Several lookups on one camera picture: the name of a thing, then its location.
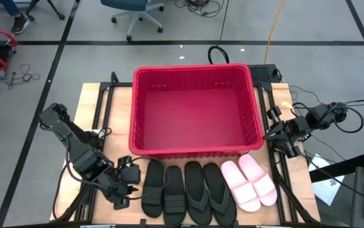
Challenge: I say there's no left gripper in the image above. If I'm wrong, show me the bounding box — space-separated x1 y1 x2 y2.
101 170 140 210

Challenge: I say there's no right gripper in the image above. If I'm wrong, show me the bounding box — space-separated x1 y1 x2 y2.
263 106 309 159

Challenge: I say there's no black two-strap slide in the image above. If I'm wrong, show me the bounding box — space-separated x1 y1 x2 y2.
162 165 188 228
141 159 169 219

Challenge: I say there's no pink slide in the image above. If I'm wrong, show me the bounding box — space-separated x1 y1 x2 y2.
237 154 278 207
220 160 262 213

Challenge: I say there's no black flip-flop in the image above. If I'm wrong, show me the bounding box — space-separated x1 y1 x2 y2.
202 162 238 228
184 160 214 226

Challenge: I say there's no red plastic bin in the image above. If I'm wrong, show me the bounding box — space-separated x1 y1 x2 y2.
127 63 265 160

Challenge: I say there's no black perforated control box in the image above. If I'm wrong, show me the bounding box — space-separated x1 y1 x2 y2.
247 64 282 85

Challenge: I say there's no black bar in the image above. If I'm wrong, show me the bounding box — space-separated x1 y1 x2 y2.
308 153 364 184

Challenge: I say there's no white paper sheet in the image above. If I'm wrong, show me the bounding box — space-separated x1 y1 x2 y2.
308 153 346 206

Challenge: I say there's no black wheeled stand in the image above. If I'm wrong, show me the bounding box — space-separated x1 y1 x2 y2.
25 0 66 22

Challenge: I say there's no blue office chair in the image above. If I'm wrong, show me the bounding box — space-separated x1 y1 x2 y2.
100 0 166 42

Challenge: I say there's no person's black shoe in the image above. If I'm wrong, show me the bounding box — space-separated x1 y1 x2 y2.
10 14 30 35

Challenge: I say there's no person's leg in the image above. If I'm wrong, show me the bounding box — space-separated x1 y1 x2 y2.
0 0 22 17

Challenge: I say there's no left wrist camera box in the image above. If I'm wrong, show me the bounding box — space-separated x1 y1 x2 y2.
117 155 142 185

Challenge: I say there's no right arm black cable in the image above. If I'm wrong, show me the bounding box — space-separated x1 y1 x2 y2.
291 98 364 134

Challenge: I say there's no yellow floor cable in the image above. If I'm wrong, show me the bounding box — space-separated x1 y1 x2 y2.
263 0 286 66

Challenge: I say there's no thick black floor cable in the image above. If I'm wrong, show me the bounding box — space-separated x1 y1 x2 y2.
207 0 231 65

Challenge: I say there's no black cable tangle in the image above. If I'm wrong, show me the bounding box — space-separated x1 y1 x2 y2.
174 0 221 18

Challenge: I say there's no thin tangled floor cable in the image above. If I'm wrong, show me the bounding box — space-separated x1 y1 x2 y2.
4 63 41 89

